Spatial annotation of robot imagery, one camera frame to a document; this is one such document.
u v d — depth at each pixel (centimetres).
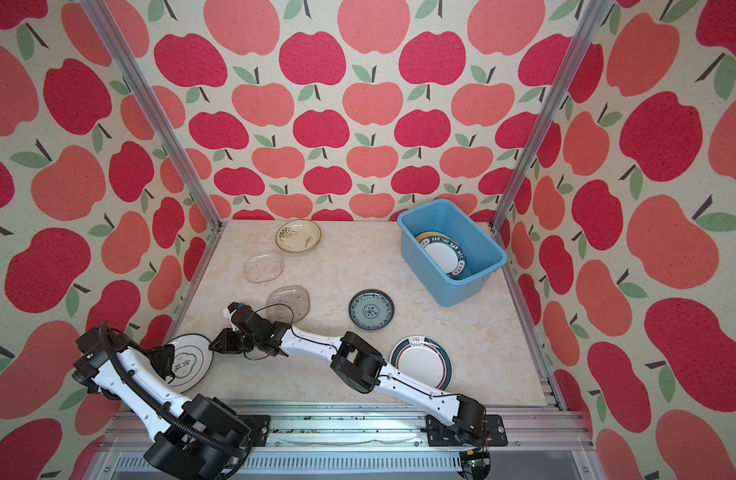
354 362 69
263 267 108
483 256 96
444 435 73
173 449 39
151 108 86
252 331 77
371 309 96
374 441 73
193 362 86
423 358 86
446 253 108
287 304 91
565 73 79
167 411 41
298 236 118
